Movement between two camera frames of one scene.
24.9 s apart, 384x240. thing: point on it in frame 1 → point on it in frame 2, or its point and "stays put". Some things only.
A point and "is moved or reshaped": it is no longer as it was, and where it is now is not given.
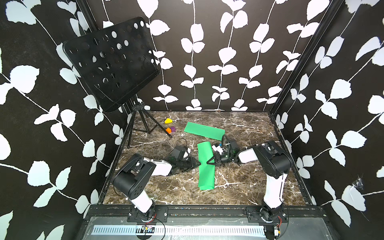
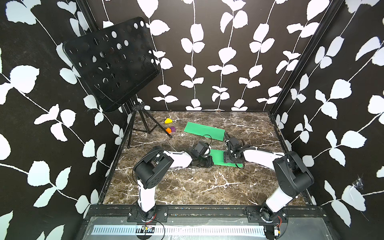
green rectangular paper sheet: x=212 y=132 stays put
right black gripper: x=218 y=161 stays put
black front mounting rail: x=159 y=214 stays put
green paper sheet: x=206 y=171 is moved or reshaped
